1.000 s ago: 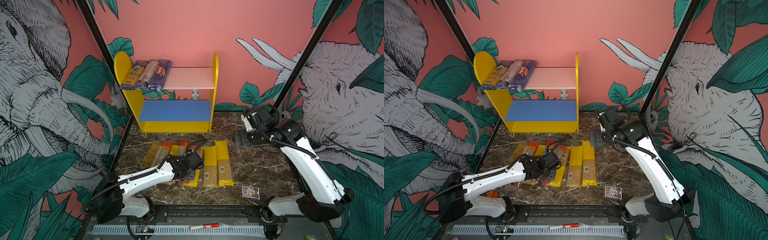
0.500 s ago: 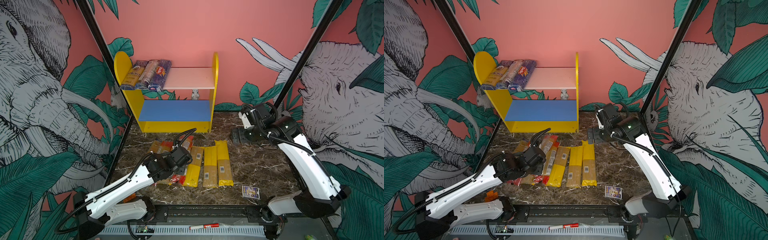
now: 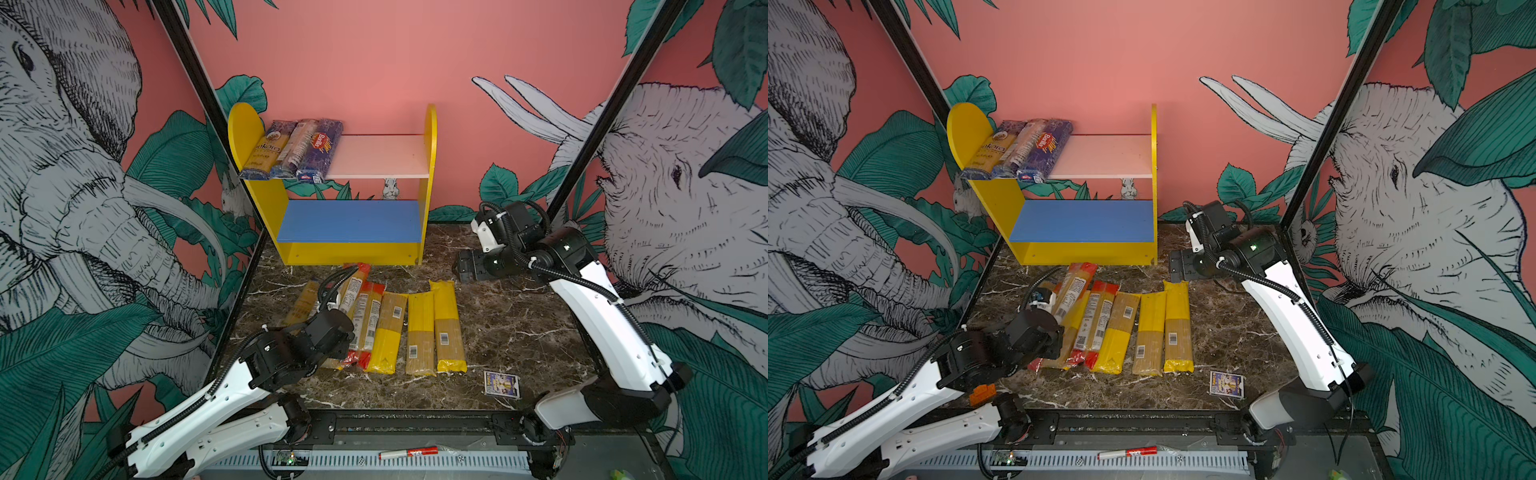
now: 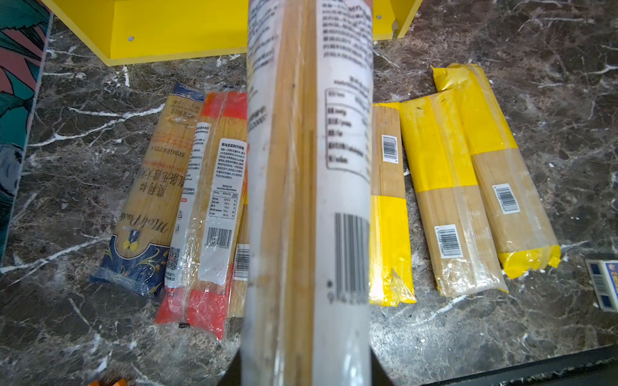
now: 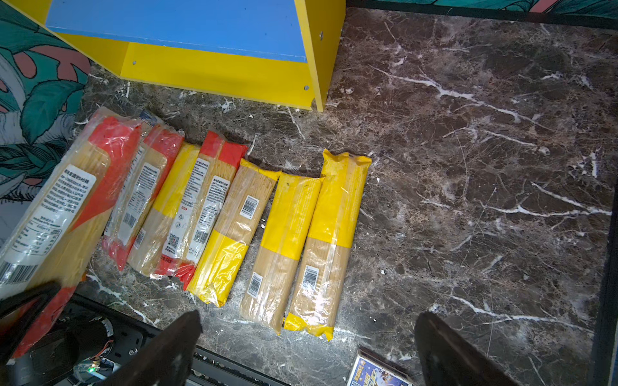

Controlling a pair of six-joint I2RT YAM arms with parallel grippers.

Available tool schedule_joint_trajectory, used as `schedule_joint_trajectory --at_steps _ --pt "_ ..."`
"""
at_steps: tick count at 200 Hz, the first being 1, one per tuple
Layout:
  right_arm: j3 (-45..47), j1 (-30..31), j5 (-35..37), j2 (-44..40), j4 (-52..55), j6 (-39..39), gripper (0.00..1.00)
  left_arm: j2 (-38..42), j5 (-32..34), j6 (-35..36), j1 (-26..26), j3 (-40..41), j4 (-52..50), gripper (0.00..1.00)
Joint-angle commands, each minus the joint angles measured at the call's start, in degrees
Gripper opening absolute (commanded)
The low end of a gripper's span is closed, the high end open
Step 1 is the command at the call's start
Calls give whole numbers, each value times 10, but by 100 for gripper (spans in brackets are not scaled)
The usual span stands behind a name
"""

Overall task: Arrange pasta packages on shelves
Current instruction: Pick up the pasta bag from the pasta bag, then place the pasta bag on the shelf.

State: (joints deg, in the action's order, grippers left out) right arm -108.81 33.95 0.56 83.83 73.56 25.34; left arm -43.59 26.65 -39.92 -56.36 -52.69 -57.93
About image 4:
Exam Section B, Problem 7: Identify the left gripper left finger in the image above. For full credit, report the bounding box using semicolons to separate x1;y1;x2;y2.
217;352;241;386

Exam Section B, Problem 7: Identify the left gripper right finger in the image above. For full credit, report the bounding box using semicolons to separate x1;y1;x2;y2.
370;349;394;386

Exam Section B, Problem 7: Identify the red-end spaghetti pack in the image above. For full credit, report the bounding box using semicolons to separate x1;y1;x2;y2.
240;1;373;385
155;92;249;340

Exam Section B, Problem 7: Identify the yellow-band spaghetti pack left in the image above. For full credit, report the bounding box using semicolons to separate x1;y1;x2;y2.
228;199;249;318

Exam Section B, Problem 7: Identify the narrow yellow spaghetti pack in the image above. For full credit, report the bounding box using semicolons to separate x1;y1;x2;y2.
370;102;416;307

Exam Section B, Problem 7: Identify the orange toy block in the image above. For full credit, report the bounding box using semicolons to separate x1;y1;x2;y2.
88;378;128;386

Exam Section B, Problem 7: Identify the wide yellow spaghetti pack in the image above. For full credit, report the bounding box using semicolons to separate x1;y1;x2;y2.
399;90;508;298

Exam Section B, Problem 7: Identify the far right yellow spaghetti pack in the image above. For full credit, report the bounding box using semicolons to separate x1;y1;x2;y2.
433;64;562;279

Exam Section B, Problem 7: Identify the small playing card box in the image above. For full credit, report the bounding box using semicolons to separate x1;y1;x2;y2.
586;259;617;313

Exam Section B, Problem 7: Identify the gold blue Molisana spaghetti pack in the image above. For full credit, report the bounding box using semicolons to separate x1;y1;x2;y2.
91;83;204;298

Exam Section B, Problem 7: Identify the yellow shelf unit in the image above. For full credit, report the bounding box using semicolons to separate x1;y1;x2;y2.
40;0;425;68

